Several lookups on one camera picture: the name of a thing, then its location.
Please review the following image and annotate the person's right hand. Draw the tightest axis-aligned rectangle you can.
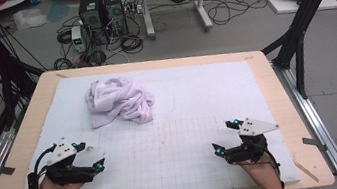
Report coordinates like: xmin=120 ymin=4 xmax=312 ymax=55
xmin=236 ymin=153 xmax=283 ymax=189

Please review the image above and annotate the long black floor cable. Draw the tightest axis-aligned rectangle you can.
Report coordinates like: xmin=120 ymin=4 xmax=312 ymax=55
xmin=202 ymin=0 xmax=272 ymax=28

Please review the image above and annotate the light wooden table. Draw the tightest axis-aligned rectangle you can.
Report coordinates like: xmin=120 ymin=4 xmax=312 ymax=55
xmin=0 ymin=32 xmax=337 ymax=189

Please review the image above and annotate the black tape strip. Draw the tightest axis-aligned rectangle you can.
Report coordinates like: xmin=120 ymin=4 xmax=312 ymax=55
xmin=301 ymin=134 xmax=329 ymax=155
xmin=0 ymin=163 xmax=17 ymax=177

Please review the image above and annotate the white foam mat with grid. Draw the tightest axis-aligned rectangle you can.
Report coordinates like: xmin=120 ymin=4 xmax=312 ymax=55
xmin=0 ymin=45 xmax=303 ymax=189

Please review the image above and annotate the coiled black cable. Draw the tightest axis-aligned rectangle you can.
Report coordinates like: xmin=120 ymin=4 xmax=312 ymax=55
xmin=118 ymin=32 xmax=146 ymax=56

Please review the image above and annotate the white desk leg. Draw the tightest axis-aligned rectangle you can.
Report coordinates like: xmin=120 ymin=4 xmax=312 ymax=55
xmin=194 ymin=0 xmax=215 ymax=33
xmin=140 ymin=0 xmax=157 ymax=41

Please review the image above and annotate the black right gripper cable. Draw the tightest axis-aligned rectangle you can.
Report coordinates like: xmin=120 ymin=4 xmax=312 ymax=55
xmin=250 ymin=137 xmax=287 ymax=189

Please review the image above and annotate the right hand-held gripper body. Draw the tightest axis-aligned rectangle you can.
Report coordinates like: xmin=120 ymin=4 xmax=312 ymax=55
xmin=219 ymin=113 xmax=284 ymax=168

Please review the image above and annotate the black computer tower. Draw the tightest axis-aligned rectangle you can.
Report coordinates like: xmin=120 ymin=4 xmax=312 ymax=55
xmin=76 ymin=0 xmax=110 ymax=49
xmin=103 ymin=0 xmax=130 ymax=39

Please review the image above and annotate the pale pink towel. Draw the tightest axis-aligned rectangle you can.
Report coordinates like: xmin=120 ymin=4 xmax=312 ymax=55
xmin=83 ymin=72 xmax=158 ymax=132

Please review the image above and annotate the white bench power supply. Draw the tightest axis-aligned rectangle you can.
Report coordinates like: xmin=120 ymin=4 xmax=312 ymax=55
xmin=69 ymin=24 xmax=87 ymax=54

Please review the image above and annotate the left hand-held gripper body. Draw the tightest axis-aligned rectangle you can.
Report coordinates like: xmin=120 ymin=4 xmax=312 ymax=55
xmin=40 ymin=132 xmax=99 ymax=189

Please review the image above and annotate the clear plastic bag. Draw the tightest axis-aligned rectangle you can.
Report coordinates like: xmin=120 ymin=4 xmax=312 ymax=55
xmin=11 ymin=5 xmax=49 ymax=32

